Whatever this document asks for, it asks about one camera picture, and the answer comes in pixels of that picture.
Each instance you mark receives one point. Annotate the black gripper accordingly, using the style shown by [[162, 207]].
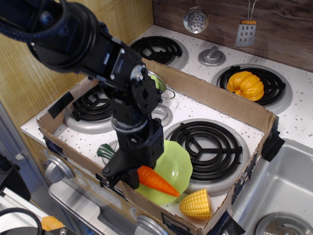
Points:
[[137, 147]]

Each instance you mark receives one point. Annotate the orange toy carrot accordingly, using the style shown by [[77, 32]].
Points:
[[147, 176]]

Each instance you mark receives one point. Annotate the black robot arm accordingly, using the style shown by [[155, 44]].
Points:
[[67, 37]]

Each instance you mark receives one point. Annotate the light green plastic plate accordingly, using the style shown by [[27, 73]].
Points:
[[174, 165]]

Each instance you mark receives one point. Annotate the cardboard fence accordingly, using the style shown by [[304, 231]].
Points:
[[194, 96]]

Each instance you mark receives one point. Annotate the silver front stove knob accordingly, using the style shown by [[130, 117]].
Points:
[[113, 147]]

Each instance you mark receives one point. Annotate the silver stove knob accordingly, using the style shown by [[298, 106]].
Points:
[[163, 113], [113, 147], [212, 57]]

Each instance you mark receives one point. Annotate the silver right oven knob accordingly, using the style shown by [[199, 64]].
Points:
[[147, 226]]

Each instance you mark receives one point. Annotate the silver oven knob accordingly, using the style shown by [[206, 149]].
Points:
[[57, 170], [147, 226]]

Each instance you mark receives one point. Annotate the silver left oven knob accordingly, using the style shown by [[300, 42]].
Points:
[[57, 170]]

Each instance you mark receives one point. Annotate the silver centre stove knob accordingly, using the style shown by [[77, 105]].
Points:
[[163, 113]]

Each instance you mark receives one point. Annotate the front left black burner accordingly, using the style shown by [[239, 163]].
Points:
[[92, 106]]

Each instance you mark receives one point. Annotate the black burner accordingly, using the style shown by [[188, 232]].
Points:
[[157, 48], [273, 84], [214, 151], [92, 106]]

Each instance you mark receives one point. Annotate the yellow toy corn cob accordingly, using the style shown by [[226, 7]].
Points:
[[197, 205]]

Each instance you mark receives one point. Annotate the orange object bottom left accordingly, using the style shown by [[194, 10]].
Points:
[[50, 223]]

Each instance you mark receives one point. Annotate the front right black burner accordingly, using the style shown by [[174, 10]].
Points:
[[214, 151]]

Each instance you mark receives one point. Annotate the green toy broccoli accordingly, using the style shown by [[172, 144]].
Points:
[[155, 79]]

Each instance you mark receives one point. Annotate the small steel pot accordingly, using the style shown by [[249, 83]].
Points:
[[164, 93]]

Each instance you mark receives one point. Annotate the back left black burner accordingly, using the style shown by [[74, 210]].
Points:
[[157, 48]]

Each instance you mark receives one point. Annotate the silver back stove knob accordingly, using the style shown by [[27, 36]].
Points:
[[212, 57]]

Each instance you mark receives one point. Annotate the orange toy pumpkin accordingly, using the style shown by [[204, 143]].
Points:
[[247, 85]]

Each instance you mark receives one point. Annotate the metal sink basin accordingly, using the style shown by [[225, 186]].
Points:
[[278, 199]]

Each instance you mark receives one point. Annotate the hanging metal strainer ladle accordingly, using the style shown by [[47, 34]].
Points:
[[196, 19]]

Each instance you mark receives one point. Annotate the back right black burner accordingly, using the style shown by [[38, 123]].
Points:
[[273, 84]]

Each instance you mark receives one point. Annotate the hanging metal spatula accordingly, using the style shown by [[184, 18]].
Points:
[[247, 28]]

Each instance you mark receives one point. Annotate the silver oven door handle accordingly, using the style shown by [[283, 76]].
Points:
[[95, 215]]

